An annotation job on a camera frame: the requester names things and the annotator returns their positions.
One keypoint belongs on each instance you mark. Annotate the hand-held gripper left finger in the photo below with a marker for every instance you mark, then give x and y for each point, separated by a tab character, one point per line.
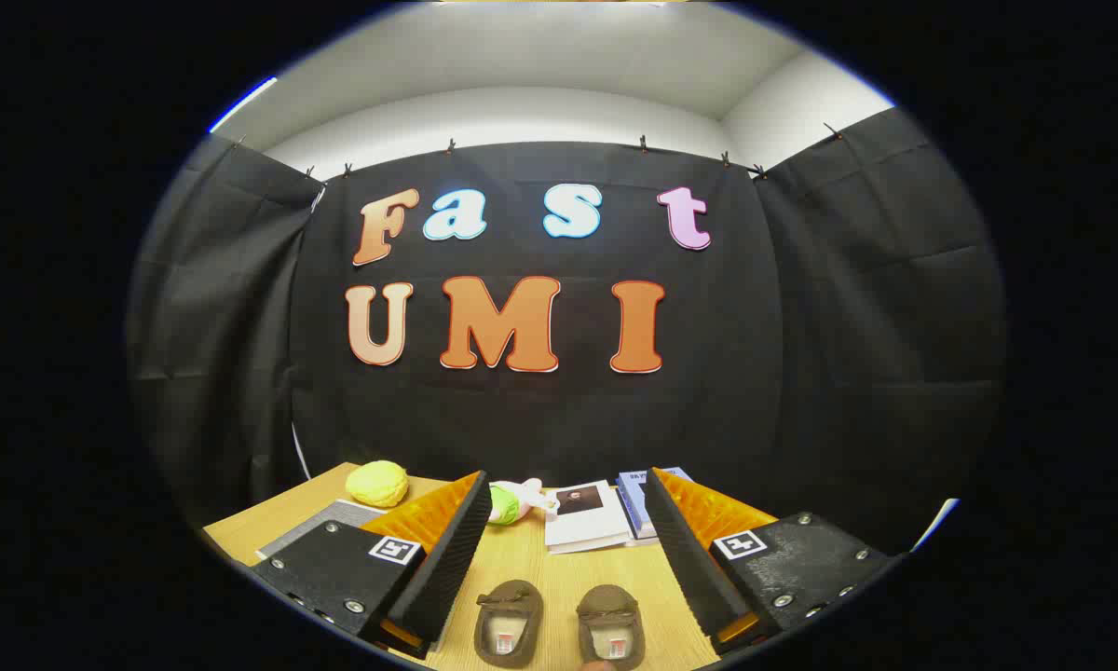
447	568

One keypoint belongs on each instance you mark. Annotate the white book with dark photo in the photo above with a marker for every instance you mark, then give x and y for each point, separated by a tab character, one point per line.
587	531

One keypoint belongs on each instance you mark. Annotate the green and white plush toy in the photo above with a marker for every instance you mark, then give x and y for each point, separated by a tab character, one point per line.
503	505

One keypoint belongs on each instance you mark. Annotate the fabric storage box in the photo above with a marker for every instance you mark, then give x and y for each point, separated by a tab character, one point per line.
354	514

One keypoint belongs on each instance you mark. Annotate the blue hardcover book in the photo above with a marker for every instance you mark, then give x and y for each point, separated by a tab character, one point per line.
633	494

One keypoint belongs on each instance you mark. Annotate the yellow round plush toy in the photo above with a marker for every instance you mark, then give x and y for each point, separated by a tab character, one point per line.
377	485

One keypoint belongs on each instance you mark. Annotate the brown fuzzy shoe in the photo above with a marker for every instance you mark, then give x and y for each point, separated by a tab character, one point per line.
508	596
610	606

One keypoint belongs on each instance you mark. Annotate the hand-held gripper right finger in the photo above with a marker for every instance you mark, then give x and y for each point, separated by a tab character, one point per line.
685	559

